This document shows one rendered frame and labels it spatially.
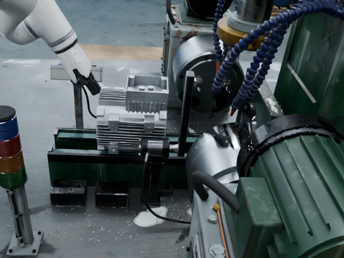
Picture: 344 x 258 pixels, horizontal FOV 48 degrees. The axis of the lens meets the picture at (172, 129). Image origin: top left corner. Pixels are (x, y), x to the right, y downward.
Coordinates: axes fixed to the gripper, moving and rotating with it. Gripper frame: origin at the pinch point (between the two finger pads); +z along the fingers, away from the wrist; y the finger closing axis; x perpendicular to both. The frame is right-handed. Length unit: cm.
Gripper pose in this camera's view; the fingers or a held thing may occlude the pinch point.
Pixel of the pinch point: (94, 87)
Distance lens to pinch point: 121.1
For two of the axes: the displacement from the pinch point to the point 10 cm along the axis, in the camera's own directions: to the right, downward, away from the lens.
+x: 9.0, -3.8, -2.0
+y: 0.6, 5.7, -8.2
